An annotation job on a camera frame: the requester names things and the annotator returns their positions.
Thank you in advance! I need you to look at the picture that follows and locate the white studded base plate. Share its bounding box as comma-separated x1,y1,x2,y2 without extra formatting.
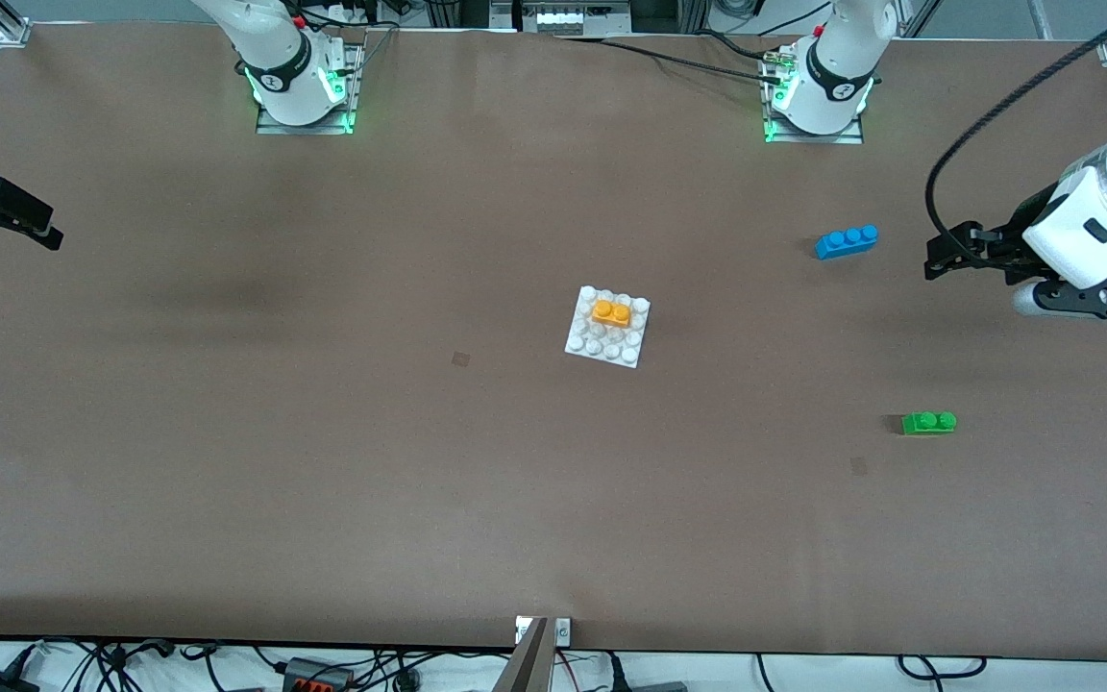
565,284,652,370

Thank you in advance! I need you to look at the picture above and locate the blue three-stud block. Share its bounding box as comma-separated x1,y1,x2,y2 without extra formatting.
815,225,880,260

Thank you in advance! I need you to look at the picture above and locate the power adapter with orange plugs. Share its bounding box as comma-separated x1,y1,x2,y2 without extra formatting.
283,657,356,692

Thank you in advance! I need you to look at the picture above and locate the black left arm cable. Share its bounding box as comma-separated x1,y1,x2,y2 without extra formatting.
926,27,1107,241

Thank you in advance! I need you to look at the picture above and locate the short black table cable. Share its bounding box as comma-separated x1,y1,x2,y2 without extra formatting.
693,29,790,66

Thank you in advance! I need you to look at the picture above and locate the long black table cable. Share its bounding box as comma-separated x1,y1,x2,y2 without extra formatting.
553,35,777,84

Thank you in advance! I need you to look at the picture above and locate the black looped floor cable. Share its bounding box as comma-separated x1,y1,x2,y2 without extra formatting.
897,655,990,680

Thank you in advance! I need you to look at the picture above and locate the metal pole clamp bracket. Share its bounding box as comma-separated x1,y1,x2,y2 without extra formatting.
515,616,573,647

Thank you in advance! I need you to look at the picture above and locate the metal camera pole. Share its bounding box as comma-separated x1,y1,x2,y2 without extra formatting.
491,618,554,692

